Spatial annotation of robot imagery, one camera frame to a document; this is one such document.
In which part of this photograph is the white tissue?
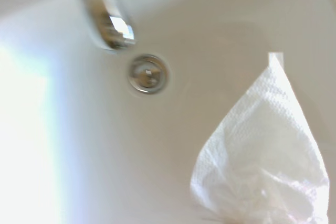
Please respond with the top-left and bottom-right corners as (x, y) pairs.
(190, 51), (331, 224)

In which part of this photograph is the chrome sink drain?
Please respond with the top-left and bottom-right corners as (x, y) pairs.
(127, 54), (171, 96)

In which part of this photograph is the white vanity sink top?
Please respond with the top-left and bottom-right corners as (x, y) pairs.
(0, 0), (336, 224)

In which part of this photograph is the chrome faucet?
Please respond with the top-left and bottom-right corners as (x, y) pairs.
(24, 0), (139, 56)

